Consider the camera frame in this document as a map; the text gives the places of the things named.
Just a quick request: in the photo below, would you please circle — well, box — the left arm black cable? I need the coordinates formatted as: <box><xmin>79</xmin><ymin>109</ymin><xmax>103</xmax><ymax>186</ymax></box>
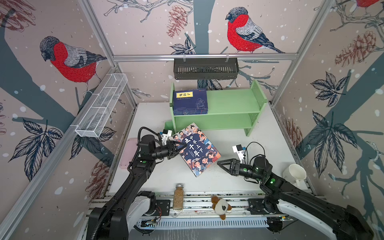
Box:
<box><xmin>137</xmin><ymin>126</ymin><xmax>163</xmax><ymax>148</ymax></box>

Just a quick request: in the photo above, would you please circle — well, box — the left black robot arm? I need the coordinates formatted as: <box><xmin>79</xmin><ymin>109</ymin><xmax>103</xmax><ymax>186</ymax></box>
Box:
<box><xmin>86</xmin><ymin>135</ymin><xmax>187</xmax><ymax>240</ymax></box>

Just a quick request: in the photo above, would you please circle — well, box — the white wire mesh tray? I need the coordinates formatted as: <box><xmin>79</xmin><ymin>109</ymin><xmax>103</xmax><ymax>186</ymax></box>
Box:
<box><xmin>75</xmin><ymin>73</ymin><xmax>128</xmax><ymax>138</ymax></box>

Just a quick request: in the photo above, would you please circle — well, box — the dark hanging perforated basket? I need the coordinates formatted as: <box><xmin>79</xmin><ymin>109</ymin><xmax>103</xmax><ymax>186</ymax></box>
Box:
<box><xmin>174</xmin><ymin>58</ymin><xmax>239</xmax><ymax>80</ymax></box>

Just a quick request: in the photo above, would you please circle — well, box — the brown white plush toy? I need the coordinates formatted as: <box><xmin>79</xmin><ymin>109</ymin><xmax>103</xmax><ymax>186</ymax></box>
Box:
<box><xmin>211</xmin><ymin>196</ymin><xmax>232</xmax><ymax>220</ymax></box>

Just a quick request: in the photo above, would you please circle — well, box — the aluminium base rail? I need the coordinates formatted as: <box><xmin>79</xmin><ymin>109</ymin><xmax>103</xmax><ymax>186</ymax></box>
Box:
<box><xmin>86</xmin><ymin>191</ymin><xmax>334</xmax><ymax>219</ymax></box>

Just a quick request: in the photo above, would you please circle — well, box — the green two-tier wooden shelf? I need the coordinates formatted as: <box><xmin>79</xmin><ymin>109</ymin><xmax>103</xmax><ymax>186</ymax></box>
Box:
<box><xmin>164</xmin><ymin>81</ymin><xmax>268</xmax><ymax>137</ymax></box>

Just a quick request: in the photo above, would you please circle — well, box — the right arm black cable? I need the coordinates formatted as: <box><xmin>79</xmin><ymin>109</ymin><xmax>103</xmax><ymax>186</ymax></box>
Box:
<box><xmin>244</xmin><ymin>141</ymin><xmax>267</xmax><ymax>160</ymax></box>

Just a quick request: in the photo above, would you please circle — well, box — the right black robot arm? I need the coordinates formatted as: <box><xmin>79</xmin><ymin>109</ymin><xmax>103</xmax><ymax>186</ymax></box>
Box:
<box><xmin>217</xmin><ymin>155</ymin><xmax>375</xmax><ymax>240</ymax></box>

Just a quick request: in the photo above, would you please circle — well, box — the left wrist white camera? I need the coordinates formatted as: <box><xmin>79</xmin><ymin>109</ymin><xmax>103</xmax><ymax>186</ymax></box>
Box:
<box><xmin>160</xmin><ymin>130</ymin><xmax>172</xmax><ymax>145</ymax></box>

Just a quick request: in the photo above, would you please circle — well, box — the illustrated Chinese history book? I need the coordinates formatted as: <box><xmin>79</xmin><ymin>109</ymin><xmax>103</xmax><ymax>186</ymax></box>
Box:
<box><xmin>173</xmin><ymin>123</ymin><xmax>222</xmax><ymax>177</ymax></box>

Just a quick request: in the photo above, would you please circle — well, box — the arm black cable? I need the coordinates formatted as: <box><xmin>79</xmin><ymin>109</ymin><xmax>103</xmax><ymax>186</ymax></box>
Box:
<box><xmin>137</xmin><ymin>126</ymin><xmax>163</xmax><ymax>148</ymax></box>
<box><xmin>244</xmin><ymin>141</ymin><xmax>267</xmax><ymax>160</ymax></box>

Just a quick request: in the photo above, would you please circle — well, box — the pink flat tray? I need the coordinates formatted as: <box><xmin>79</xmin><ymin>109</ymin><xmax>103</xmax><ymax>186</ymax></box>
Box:
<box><xmin>119</xmin><ymin>138</ymin><xmax>138</xmax><ymax>170</ymax></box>

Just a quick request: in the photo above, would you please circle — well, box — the blue book wide yellow label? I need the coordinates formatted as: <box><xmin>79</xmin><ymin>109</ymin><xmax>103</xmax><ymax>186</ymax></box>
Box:
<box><xmin>173</xmin><ymin>111</ymin><xmax>208</xmax><ymax>116</ymax></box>

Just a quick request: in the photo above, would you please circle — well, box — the glass jar of grains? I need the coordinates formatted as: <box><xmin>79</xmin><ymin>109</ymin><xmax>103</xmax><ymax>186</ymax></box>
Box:
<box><xmin>173</xmin><ymin>184</ymin><xmax>184</xmax><ymax>211</ymax></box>

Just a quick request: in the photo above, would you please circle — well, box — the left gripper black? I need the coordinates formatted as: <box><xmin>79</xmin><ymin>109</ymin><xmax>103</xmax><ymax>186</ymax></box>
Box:
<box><xmin>150</xmin><ymin>140</ymin><xmax>186</xmax><ymax>161</ymax></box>

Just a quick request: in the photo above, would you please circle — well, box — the white ceramic mug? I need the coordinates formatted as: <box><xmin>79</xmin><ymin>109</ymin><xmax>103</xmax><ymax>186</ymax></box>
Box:
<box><xmin>282</xmin><ymin>164</ymin><xmax>307</xmax><ymax>190</ymax></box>

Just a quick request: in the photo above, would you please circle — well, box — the dark blue bottom book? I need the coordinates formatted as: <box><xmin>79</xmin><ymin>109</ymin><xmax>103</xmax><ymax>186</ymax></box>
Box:
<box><xmin>173</xmin><ymin>89</ymin><xmax>208</xmax><ymax>110</ymax></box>

